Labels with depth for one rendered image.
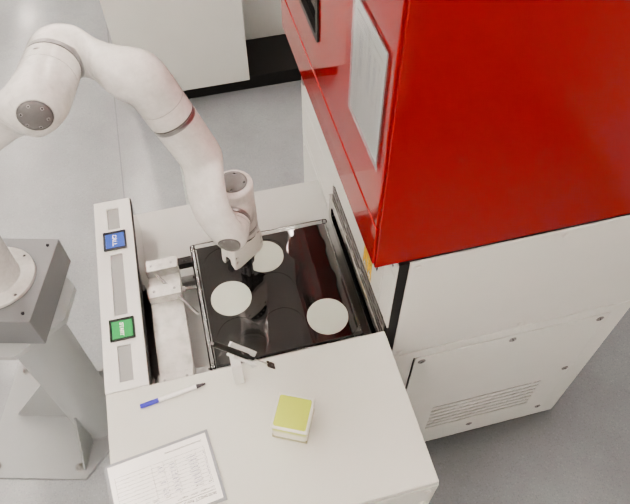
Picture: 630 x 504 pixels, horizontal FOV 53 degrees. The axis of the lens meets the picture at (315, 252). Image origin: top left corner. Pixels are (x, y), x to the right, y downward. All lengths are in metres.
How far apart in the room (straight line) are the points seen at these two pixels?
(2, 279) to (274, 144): 1.83
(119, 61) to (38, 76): 0.13
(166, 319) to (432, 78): 0.95
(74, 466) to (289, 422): 1.31
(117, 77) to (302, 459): 0.79
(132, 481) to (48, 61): 0.79
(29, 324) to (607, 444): 1.94
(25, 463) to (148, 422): 1.18
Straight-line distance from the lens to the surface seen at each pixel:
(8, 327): 1.68
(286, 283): 1.57
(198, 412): 1.37
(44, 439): 2.53
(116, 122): 3.46
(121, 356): 1.47
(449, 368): 1.75
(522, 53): 0.94
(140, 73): 1.15
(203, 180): 1.26
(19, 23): 4.36
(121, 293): 1.56
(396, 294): 1.31
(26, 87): 1.15
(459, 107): 0.96
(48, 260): 1.72
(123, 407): 1.41
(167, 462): 1.34
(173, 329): 1.57
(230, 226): 1.28
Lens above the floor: 2.21
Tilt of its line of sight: 54 degrees down
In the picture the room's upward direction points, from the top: straight up
